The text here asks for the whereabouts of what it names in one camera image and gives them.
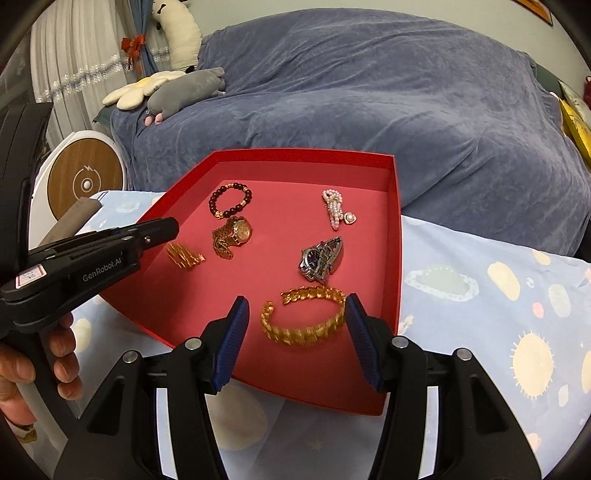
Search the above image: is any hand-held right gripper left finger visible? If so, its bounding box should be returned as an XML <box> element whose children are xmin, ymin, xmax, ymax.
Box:
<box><xmin>53</xmin><ymin>295</ymin><xmax>250</xmax><ymax>480</ymax></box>

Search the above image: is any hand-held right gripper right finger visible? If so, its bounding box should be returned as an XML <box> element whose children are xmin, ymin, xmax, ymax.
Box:
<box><xmin>345</xmin><ymin>293</ymin><xmax>543</xmax><ymax>480</ymax></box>

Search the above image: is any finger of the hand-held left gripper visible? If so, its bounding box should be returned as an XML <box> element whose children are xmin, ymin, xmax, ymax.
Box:
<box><xmin>99</xmin><ymin>218</ymin><xmax>181</xmax><ymax>254</ymax></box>

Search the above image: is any gold link bracelet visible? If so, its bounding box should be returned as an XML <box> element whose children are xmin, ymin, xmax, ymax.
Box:
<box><xmin>166</xmin><ymin>242</ymin><xmax>207</xmax><ymax>269</ymax></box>

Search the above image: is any gold cuff bracelet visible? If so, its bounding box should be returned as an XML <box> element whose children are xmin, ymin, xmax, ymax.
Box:
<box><xmin>261</xmin><ymin>285</ymin><xmax>347</xmax><ymax>347</ymax></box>

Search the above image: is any dark bead bracelet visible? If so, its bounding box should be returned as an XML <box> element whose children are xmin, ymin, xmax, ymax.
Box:
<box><xmin>209</xmin><ymin>183</ymin><xmax>254</xmax><ymax>220</ymax></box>

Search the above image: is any gold wristwatch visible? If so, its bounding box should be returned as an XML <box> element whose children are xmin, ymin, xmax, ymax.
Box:
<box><xmin>211</xmin><ymin>215</ymin><xmax>254</xmax><ymax>260</ymax></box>

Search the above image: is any silver wristwatch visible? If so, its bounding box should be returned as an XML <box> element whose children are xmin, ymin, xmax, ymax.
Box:
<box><xmin>298</xmin><ymin>235</ymin><xmax>345</xmax><ymax>282</ymax></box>

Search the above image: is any red shallow box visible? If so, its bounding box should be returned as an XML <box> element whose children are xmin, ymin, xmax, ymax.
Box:
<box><xmin>95</xmin><ymin>148</ymin><xmax>402</xmax><ymax>416</ymax></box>

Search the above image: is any pearl bracelet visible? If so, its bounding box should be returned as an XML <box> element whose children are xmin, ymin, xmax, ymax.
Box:
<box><xmin>322</xmin><ymin>187</ymin><xmax>358</xmax><ymax>230</ymax></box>

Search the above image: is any person's left hand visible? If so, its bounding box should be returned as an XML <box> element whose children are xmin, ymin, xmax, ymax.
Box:
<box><xmin>0</xmin><ymin>314</ymin><xmax>83</xmax><ymax>428</ymax></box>

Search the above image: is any brown flat case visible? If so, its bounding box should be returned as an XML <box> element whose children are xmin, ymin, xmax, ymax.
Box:
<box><xmin>39</xmin><ymin>198</ymin><xmax>100</xmax><ymax>245</ymax></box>

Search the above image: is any white device with wooden disc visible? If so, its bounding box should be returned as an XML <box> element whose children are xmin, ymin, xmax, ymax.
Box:
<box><xmin>32</xmin><ymin>130</ymin><xmax>126</xmax><ymax>222</ymax></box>

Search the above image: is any planet print tablecloth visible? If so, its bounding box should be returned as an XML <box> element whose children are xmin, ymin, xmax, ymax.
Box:
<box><xmin>69</xmin><ymin>189</ymin><xmax>591</xmax><ymax>480</ymax></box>

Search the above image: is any flower plush cushion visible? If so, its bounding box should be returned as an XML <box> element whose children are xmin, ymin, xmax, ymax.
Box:
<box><xmin>102</xmin><ymin>70</ymin><xmax>186</xmax><ymax>110</ymax></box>

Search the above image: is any grey plush toy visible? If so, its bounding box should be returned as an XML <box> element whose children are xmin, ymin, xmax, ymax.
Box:
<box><xmin>144</xmin><ymin>67</ymin><xmax>227</xmax><ymax>126</ymax></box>

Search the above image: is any red bow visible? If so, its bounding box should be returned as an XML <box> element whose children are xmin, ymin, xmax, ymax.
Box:
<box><xmin>121</xmin><ymin>36</ymin><xmax>146</xmax><ymax>60</ymax></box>

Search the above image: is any white sheer curtain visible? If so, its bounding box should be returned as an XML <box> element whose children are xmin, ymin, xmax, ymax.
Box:
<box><xmin>30</xmin><ymin>0</ymin><xmax>153</xmax><ymax>144</ymax></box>

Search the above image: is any white plush toy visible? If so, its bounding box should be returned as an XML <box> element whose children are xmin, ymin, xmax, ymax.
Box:
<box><xmin>150</xmin><ymin>0</ymin><xmax>203</xmax><ymax>72</ymax></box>

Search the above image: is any blue curtain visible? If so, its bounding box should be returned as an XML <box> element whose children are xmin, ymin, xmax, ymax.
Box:
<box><xmin>129</xmin><ymin>0</ymin><xmax>158</xmax><ymax>77</ymax></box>

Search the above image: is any blue velvet blanket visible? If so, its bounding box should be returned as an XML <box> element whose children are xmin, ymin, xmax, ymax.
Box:
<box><xmin>110</xmin><ymin>8</ymin><xmax>585</xmax><ymax>259</ymax></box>

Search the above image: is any yellow pillow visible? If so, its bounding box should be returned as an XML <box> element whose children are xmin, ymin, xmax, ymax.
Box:
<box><xmin>560</xmin><ymin>99</ymin><xmax>591</xmax><ymax>167</ymax></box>

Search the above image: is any green sofa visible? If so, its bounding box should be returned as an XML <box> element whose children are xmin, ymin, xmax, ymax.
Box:
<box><xmin>531</xmin><ymin>62</ymin><xmax>561</xmax><ymax>93</ymax></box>

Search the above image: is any grey floral pillow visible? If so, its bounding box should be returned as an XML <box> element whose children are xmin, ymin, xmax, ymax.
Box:
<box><xmin>558</xmin><ymin>80</ymin><xmax>589</xmax><ymax>112</ymax></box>

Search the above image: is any framed wall picture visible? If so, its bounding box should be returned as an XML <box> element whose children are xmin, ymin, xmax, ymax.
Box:
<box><xmin>512</xmin><ymin>0</ymin><xmax>554</xmax><ymax>26</ymax></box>

